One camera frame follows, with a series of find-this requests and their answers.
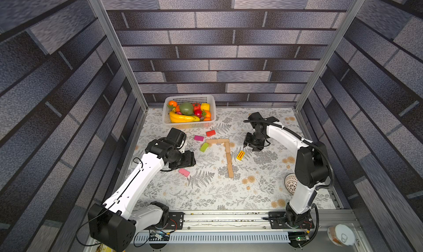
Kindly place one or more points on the green block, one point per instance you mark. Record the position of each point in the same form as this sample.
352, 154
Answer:
204, 147

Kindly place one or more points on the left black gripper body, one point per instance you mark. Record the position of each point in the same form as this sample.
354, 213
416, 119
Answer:
186, 159

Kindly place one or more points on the white lidded cup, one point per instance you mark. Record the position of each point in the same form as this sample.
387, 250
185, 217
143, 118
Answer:
341, 235

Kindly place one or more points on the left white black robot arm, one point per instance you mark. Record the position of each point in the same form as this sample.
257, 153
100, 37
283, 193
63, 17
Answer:
114, 223

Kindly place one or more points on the green toy mango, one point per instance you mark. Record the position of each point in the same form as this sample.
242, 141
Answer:
186, 108

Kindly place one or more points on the yellow block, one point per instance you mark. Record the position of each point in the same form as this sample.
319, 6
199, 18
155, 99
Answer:
240, 155

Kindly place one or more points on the magenta block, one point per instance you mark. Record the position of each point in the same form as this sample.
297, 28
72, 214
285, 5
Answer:
198, 138

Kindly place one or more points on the red toy fruit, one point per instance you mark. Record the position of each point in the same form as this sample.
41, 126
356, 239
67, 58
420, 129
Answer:
197, 111

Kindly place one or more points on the pink block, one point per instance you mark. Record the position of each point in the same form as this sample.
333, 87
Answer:
184, 172

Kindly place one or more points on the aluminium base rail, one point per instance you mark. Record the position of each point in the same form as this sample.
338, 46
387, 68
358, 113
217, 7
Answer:
247, 231

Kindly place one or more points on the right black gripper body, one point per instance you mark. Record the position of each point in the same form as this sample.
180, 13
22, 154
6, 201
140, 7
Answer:
253, 143

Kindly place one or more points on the yellow toy banana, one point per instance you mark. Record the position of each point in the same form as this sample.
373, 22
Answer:
181, 118

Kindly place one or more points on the natural wood block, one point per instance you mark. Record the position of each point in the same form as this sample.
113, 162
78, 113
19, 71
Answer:
212, 141
230, 171
220, 141

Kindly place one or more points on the white plastic basket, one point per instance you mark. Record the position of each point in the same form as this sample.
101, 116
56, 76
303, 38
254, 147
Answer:
207, 119

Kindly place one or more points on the orange toy fruit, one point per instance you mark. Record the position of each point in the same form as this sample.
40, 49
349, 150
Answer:
172, 104

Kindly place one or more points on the yellow toy pepper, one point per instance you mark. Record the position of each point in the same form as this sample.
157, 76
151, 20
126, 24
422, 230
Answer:
205, 107

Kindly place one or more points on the wood block marked 71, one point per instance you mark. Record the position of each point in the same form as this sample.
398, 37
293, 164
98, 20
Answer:
229, 160

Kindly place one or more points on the white perforated bowl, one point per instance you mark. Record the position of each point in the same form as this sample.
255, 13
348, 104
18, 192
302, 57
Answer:
290, 183

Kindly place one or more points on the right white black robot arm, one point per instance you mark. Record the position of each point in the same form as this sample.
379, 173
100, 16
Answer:
313, 170

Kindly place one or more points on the red block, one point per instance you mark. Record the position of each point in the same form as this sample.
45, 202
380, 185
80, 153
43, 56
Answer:
210, 133

